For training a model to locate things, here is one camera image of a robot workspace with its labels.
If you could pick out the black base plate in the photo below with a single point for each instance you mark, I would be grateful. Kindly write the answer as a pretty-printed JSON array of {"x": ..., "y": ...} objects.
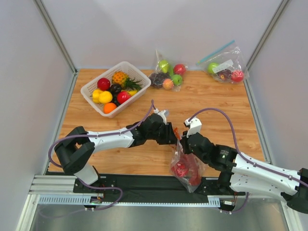
[{"x": 162, "y": 189}]

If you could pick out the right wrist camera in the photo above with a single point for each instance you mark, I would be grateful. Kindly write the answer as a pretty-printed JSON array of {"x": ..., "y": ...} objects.
[{"x": 194, "y": 126}]

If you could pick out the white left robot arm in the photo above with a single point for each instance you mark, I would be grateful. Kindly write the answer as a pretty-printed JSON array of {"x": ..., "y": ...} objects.
[{"x": 75, "y": 150}]

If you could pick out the purple grapes in bag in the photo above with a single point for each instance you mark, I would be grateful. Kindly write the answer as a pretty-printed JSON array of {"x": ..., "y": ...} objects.
[{"x": 157, "y": 79}]

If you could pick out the orange zip top bag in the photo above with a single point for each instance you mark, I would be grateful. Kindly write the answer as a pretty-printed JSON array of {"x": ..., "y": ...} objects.
[{"x": 178, "y": 152}]

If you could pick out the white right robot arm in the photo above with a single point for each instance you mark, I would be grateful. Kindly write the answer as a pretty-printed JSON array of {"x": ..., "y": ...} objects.
[{"x": 242, "y": 173}]

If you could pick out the yellow bell pepper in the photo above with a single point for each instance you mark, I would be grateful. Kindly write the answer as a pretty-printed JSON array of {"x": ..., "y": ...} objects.
[{"x": 95, "y": 95}]

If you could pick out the dark purple plum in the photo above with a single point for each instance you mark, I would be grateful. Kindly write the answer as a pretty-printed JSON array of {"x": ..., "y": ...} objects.
[{"x": 115, "y": 88}]

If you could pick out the yellow lemon fruit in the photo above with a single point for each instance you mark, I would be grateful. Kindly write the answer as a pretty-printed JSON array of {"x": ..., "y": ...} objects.
[{"x": 105, "y": 97}]

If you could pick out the blue zip top bag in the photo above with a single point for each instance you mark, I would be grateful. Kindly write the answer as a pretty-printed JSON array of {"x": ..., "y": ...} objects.
[{"x": 229, "y": 56}]

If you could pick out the orange fruit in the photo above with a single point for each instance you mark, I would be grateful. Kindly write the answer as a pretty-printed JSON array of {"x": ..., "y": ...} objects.
[{"x": 109, "y": 107}]

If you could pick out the red apple blue bag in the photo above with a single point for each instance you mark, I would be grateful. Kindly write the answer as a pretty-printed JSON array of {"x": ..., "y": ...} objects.
[{"x": 237, "y": 76}]

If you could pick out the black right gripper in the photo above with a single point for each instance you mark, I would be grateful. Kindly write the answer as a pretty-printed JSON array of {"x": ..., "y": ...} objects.
[{"x": 186, "y": 143}]

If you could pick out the black grape bunch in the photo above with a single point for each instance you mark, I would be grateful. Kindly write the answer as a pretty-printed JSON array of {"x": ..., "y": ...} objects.
[{"x": 115, "y": 101}]

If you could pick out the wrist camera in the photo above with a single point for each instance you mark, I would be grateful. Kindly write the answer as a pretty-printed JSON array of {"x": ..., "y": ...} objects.
[
  {"x": 163, "y": 114},
  {"x": 194, "y": 126}
]

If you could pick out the red apple in bag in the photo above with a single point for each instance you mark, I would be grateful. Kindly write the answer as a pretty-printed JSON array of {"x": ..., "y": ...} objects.
[{"x": 179, "y": 69}]

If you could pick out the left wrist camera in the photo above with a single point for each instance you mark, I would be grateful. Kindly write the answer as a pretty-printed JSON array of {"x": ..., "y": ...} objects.
[{"x": 163, "y": 114}]

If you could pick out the red apple front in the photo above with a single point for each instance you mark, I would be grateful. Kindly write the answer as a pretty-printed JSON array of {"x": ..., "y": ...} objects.
[{"x": 123, "y": 96}]

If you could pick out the yellow banana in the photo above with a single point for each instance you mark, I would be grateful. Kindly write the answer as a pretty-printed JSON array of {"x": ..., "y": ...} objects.
[{"x": 132, "y": 92}]

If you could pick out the clear bag of fruit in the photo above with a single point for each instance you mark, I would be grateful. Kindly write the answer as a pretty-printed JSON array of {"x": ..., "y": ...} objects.
[{"x": 172, "y": 63}]

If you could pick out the green apple blue bag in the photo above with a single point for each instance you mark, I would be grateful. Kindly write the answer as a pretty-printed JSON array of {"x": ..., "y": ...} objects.
[{"x": 212, "y": 66}]

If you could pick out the green apple in bag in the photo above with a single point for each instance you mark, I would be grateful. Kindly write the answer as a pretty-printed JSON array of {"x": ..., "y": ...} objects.
[{"x": 177, "y": 79}]

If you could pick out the green pear in bag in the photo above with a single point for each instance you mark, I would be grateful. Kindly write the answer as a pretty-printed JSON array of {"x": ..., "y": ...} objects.
[{"x": 163, "y": 66}]

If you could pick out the red apple back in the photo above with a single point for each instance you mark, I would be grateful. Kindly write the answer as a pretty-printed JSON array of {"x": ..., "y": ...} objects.
[{"x": 103, "y": 84}]

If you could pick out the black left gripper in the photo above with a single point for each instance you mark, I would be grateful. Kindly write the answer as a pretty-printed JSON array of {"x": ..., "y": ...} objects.
[{"x": 170, "y": 134}]

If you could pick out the fake pineapple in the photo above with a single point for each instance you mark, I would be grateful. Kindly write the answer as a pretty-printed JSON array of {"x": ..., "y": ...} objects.
[{"x": 125, "y": 81}]

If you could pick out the fake red bell pepper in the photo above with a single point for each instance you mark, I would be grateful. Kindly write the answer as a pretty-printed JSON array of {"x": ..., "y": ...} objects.
[{"x": 180, "y": 169}]

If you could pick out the red fake lobster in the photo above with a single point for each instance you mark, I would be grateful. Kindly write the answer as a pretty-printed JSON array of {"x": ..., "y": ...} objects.
[{"x": 193, "y": 176}]

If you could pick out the white plastic basket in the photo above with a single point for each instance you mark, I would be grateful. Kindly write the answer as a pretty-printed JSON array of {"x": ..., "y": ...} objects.
[{"x": 125, "y": 67}]

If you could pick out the peach in bag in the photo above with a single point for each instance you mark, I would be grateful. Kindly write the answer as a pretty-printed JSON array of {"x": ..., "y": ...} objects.
[{"x": 168, "y": 84}]

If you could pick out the dark plum blue bag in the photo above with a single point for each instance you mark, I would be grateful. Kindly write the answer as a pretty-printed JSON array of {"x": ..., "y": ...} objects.
[{"x": 224, "y": 75}]

